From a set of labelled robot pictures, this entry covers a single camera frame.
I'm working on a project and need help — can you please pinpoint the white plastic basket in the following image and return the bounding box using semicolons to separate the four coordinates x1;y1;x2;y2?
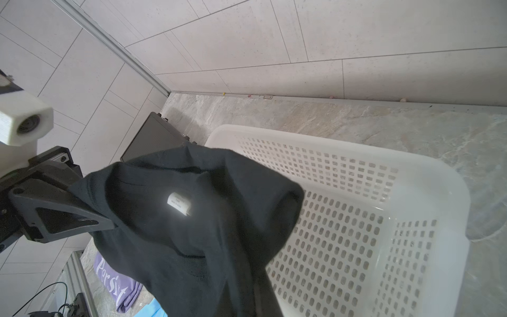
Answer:
206;125;471;316

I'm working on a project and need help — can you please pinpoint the left black cable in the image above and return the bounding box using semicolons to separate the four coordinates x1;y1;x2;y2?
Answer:
11;281;69;317

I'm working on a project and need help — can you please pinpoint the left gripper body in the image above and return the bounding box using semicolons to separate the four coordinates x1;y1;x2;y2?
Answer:
1;146;83;252

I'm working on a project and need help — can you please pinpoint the left corner metal post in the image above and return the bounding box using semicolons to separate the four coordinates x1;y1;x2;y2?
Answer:
51;0;171;96

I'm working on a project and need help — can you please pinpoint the black closed laptop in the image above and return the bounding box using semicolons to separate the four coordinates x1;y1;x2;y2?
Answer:
120;112;195;162

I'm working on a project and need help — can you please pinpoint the light blue t-shirt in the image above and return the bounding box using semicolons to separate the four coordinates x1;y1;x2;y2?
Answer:
135;299;168;317

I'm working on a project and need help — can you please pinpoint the purple t-shirt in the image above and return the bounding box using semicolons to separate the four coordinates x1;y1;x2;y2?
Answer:
94;253;143;314

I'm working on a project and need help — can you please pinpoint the black t-shirt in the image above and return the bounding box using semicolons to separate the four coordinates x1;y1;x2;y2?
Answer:
69;144;304;316

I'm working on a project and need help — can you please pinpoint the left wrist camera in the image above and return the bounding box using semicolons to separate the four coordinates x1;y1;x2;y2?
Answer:
1;72;54;176

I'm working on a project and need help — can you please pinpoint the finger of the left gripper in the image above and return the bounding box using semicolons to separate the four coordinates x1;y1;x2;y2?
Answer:
9;179;115;243

